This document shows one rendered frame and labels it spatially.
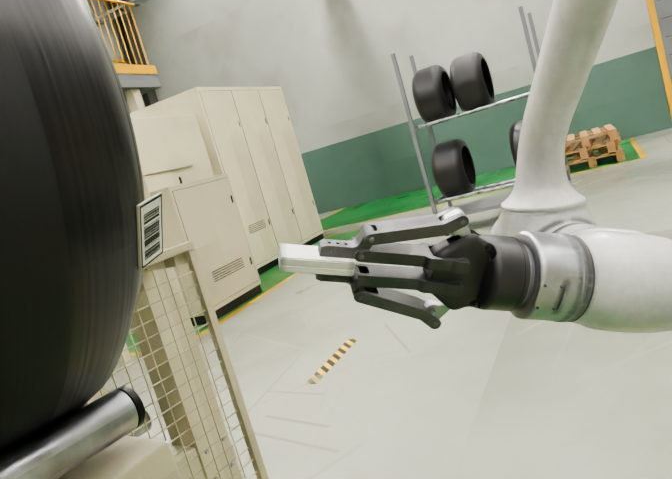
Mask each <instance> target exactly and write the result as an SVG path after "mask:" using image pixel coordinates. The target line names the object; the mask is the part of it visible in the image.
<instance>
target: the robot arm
mask: <svg viewBox="0 0 672 479"><path fill-rule="evenodd" d="M617 1H618V0H553V3H552V7H551V11H550V15H549V19H548V23H547V27H546V31H545V35H544V38H543V42H542V46H541V50H540V54H539V58H538V62H537V66H536V70H535V73H534V77H533V81H532V85H531V89H530V93H529V97H528V101H527V105H526V109H525V113H524V117H523V121H522V126H521V131H520V136H519V143H518V152H517V165H516V178H515V185H514V188H513V191H512V192H511V194H510V195H509V197H508V198H507V199H506V200H505V201H504V202H503V203H502V204H501V212H500V216H499V218H498V220H497V221H496V222H495V224H494V226H493V228H492V230H491V233H490V235H480V234H478V233H477V232H475V231H474V230H471V229H469V227H468V223H469V219H468V217H467V216H466V215H465V214H464V212H463V211H462V210H461V209H460V208H459V207H458V206H452V207H450V208H448V209H446V210H444V211H441V212H439V213H437V214H431V215H424V216H416V217H409V218H401V219H394V220H386V221H379V222H371V223H365V224H363V225H362V226H361V232H360V233H359V235H358V237H357V236H354V237H352V238H351V239H350V241H344V240H330V239H323V240H319V246H309V245H296V244H283V243H281V244H279V252H278V262H279V270H280V271H281V272H296V273H310V274H315V277H316V279H317V280H319V281H324V282H326V281H327V282H339V283H347V284H349V285H350V287H351V290H352V294H353V297H354V300H355V301H356V302H358V303H362V304H365V305H369V306H372V307H376V308H379V309H383V310H387V311H390V312H394V313H397V314H401V315H404V316H408V317H411V318H415V319H419V320H421V321H422V322H423V323H425V324H426V325H427V326H429V327H430V328H432V329H438V328H439V327H440V326H441V321H440V318H441V317H442V316H443V315H444V314H446V313H447V312H448V311H449V310H450V309H451V310H459V309H461V308H464V307H473V308H477V309H481V310H495V311H510V313H511V314H512V315H513V316H515V317H516V318H519V319H526V320H544V321H554V322H561V323H564V322H571V323H576V324H579V325H581V326H584V327H586V328H589V329H594V330H601V331H608V332H620V333H659V332H665V331H671V330H672V240H671V239H668V238H664V237H659V236H654V235H647V234H644V233H642V232H640V231H636V230H628V229H618V228H608V227H601V226H597V224H596V223H595V221H594V219H593V217H592V215H591V213H590V210H589V208H588V205H587V203H586V197H584V196H583V195H581V194H580V193H578V192H577V191H576V190H575V189H574V188H573V187H572V186H571V184H570V182H569V180H568V177H567V174H566V168H565V143H566V138H567V133H568V130H569V127H570V123H571V121H572V118H573V115H574V113H575V110H576V107H577V105H578V102H579V100H580V97H581V95H582V92H583V89H584V87H585V84H586V82H587V79H588V77H589V74H590V71H591V69H592V66H593V64H594V61H595V59H596V56H597V54H598V51H599V48H600V46H601V43H602V41H603V38H604V36H605V33H606V31H607V28H608V25H609V23H610V20H611V17H612V15H613V12H614V10H615V7H616V4H617ZM447 234H449V235H452V236H450V237H448V238H446V239H444V240H442V241H440V242H439V243H437V244H433V243H420V244H408V243H396V242H403V241H410V240H417V239H425V238H432V237H439V236H444V235H447ZM355 259H356V261H358V262H364V263H377V264H390V265H403V266H414V267H402V266H388V265H373V264H359V263H356V262H355ZM389 288H392V289H408V290H418V291H419V292H421V293H430V294H432V295H433V296H434V297H436V298H437V299H438V300H439V301H433V300H430V299H426V300H425V301H424V300H422V299H421V298H419V297H416V296H413V295H409V294H406V293H402V292H399V291H396V290H392V289H389Z"/></svg>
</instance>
